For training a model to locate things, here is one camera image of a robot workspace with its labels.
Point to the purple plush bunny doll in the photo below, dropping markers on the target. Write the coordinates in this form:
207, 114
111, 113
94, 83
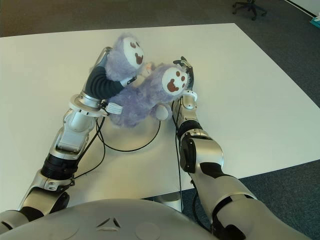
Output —
140, 95

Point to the grey robot torso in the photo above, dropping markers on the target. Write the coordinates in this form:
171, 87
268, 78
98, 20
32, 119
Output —
112, 220

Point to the teal tissue box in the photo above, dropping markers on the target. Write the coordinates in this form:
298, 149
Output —
316, 22

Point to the silver table base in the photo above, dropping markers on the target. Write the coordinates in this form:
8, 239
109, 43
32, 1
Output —
170, 200

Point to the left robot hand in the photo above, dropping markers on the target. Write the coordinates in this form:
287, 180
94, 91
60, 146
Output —
100, 82

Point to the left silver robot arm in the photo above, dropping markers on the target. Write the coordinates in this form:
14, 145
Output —
62, 150

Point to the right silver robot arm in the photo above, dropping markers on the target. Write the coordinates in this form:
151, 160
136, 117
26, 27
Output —
207, 152

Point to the black office chair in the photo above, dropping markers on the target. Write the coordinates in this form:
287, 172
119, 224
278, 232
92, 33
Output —
249, 7

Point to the white plate black rim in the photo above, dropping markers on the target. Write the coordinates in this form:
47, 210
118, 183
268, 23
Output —
140, 137

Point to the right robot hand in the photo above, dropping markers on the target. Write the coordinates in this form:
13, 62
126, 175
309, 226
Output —
190, 72

